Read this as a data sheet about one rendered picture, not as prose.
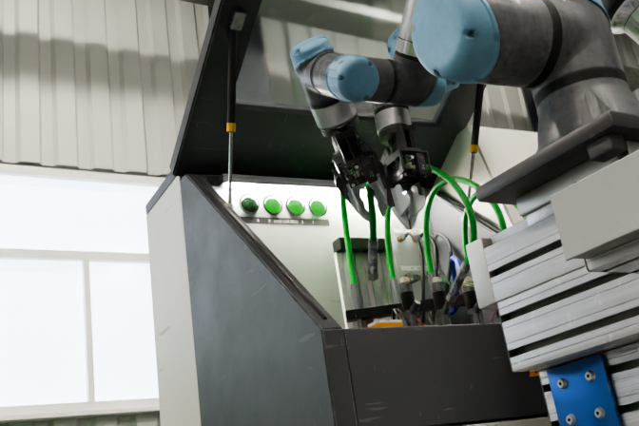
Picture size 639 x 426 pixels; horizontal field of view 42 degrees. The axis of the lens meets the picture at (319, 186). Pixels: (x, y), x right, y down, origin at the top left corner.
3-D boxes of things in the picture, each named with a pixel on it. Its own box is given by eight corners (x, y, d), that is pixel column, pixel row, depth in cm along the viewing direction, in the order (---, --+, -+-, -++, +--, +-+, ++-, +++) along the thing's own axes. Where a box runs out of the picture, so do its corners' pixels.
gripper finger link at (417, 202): (422, 221, 167) (414, 179, 171) (406, 231, 172) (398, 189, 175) (435, 221, 169) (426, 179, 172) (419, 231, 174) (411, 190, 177)
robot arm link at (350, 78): (402, 60, 135) (371, 55, 145) (340, 52, 130) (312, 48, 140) (396, 108, 136) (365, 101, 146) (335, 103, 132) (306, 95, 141)
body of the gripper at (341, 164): (346, 197, 150) (322, 137, 145) (338, 181, 158) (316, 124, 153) (386, 180, 150) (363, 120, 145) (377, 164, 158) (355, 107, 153)
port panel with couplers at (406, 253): (416, 334, 198) (394, 212, 209) (408, 338, 201) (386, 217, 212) (460, 332, 204) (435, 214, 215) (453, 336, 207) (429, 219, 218)
